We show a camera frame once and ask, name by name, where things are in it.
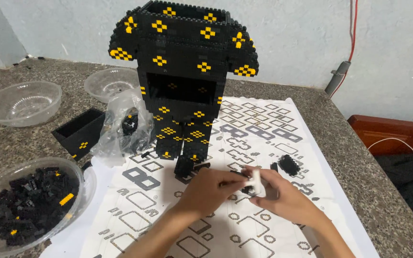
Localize person's right hand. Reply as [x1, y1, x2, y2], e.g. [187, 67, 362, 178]
[243, 166, 327, 228]

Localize person's left hand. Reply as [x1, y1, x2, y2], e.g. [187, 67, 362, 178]
[174, 167, 250, 220]

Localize white brick separator tool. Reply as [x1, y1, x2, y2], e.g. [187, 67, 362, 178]
[245, 169, 267, 198]

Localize small black brick part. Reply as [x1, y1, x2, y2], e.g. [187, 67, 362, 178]
[219, 170, 251, 195]

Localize black studded brick assembly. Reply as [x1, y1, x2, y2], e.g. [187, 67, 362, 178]
[278, 154, 301, 177]

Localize black brick foot block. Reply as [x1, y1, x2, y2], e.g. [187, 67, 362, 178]
[174, 156, 195, 178]

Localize white printed instruction sheet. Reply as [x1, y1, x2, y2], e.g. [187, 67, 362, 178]
[41, 96, 380, 258]

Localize clear plastic bag of bricks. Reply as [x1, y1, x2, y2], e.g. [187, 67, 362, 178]
[90, 88, 156, 168]

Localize black cloth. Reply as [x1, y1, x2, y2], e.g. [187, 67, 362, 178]
[374, 153, 413, 218]

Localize red-brown wooden furniture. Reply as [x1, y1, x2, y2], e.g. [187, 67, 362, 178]
[347, 115, 413, 157]

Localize grey pipe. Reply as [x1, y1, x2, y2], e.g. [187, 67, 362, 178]
[325, 60, 352, 97]

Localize black brick drawer box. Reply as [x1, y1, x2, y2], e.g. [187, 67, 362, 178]
[51, 108, 107, 161]

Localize large black yellow brick figure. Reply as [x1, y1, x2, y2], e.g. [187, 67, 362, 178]
[108, 0, 259, 164]

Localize empty clear plastic bowl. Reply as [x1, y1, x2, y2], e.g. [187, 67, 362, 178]
[0, 81, 63, 128]
[83, 68, 141, 104]

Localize heap of black loose bricks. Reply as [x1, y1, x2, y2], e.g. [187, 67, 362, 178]
[0, 167, 80, 247]

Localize white cable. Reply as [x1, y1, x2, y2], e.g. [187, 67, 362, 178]
[367, 138, 413, 176]

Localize red cable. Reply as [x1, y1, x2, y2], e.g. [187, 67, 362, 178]
[330, 0, 359, 99]

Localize grey cable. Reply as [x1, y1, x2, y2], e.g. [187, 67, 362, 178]
[348, 0, 355, 47]

